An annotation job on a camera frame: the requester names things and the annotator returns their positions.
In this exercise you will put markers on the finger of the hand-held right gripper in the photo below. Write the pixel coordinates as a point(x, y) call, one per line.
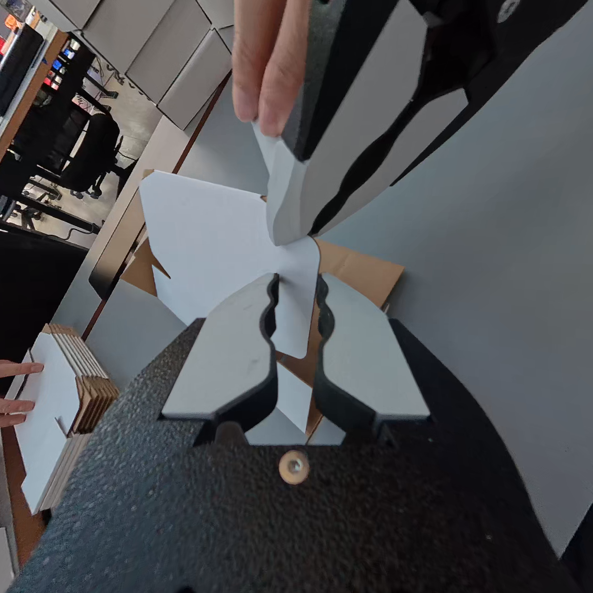
point(370, 92)
point(417, 139)

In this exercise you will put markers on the black monitor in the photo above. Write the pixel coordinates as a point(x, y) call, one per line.
point(18, 65)

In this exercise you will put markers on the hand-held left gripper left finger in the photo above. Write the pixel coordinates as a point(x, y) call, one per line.
point(222, 361)

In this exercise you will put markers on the white cardboard box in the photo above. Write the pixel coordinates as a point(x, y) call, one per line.
point(208, 231)

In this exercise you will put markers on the black desk frame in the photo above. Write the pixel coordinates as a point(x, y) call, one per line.
point(46, 217)

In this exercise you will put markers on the stack of flat cardboard sheets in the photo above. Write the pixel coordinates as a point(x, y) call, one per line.
point(46, 417)

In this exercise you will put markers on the person's right hand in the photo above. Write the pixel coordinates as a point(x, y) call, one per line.
point(268, 60)

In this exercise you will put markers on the pile of assembled white boxes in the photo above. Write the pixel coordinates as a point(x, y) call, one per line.
point(153, 41)

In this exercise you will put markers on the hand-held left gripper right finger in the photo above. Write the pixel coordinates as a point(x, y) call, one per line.
point(370, 361)

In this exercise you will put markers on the black office chair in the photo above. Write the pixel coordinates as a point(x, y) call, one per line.
point(92, 148)

